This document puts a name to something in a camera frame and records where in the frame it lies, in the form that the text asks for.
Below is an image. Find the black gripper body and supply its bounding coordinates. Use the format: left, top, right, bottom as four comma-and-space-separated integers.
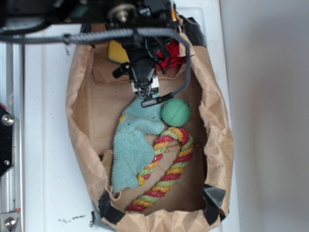
112, 36, 159, 92

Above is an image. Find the crumpled red paper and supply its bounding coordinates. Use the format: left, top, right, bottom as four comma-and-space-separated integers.
157, 40, 186, 71

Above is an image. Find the teal terry cloth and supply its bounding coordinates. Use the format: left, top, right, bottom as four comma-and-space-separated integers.
111, 97, 165, 193

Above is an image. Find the brown paper bag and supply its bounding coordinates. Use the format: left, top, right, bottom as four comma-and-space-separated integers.
66, 16, 234, 232

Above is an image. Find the aluminium frame rail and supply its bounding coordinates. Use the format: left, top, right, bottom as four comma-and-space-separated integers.
0, 43, 24, 232

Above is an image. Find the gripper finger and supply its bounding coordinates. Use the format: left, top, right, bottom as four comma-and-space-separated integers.
145, 88, 155, 101
136, 88, 146, 100

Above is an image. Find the green rubber ball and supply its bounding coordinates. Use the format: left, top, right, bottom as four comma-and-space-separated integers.
161, 98, 191, 127

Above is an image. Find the grey braided cable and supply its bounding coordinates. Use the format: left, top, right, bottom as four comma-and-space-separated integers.
0, 27, 191, 108

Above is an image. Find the yellow sponge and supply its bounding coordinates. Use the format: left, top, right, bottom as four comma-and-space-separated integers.
108, 40, 129, 64

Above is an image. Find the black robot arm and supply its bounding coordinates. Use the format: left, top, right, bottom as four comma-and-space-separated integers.
0, 0, 180, 107

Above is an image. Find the multicolour twisted rope toy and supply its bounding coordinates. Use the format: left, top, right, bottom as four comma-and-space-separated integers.
126, 127, 194, 213

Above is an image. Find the black metal bracket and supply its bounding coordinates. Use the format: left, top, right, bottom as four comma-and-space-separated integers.
0, 103, 14, 177

